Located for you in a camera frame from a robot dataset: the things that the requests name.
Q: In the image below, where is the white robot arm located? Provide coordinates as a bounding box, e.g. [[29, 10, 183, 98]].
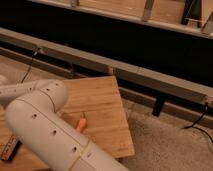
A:
[[0, 79, 129, 171]]

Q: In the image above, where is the orange carrot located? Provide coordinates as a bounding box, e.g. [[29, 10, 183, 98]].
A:
[[76, 114, 87, 133]]

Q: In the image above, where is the black orange snack bar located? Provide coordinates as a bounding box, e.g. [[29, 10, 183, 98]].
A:
[[0, 134, 21, 161]]

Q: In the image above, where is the grey metal rail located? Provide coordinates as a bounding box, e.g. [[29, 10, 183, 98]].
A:
[[0, 28, 213, 108]]

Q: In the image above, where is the black rail bracket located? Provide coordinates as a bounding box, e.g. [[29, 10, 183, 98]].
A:
[[152, 96, 165, 117]]

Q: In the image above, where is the black cable right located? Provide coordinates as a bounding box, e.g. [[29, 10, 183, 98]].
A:
[[182, 102, 213, 145]]

